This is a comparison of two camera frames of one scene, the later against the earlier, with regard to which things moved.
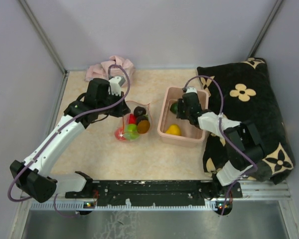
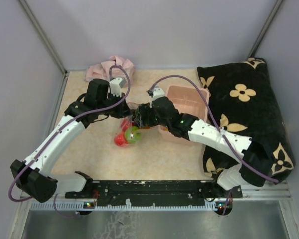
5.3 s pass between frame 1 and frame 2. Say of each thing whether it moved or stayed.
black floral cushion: stayed
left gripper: stayed
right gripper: moved
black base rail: stayed
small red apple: moved
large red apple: moved
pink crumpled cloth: stayed
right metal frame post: stayed
